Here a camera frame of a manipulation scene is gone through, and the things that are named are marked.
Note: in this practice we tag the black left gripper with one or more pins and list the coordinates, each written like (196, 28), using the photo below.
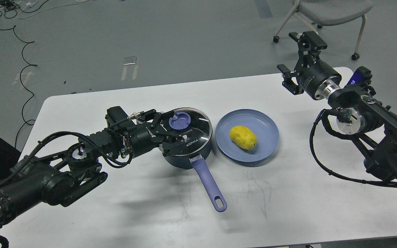
(143, 137)

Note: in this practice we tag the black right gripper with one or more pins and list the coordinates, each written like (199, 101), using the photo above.
(311, 72)

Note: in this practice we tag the glass pot lid purple knob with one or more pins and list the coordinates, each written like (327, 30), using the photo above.
(192, 122)

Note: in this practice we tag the yellow potato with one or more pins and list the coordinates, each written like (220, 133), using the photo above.
(243, 137)

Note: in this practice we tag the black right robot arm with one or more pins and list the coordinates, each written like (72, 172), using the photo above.
(354, 114)

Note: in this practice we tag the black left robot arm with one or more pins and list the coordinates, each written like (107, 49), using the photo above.
(64, 166)

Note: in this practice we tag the grey office chair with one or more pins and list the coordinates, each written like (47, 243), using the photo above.
(325, 13)

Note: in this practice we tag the blue round plate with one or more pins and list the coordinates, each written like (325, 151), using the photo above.
(261, 124)

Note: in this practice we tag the dark blue saucepan purple handle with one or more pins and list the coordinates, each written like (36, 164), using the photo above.
(198, 163)

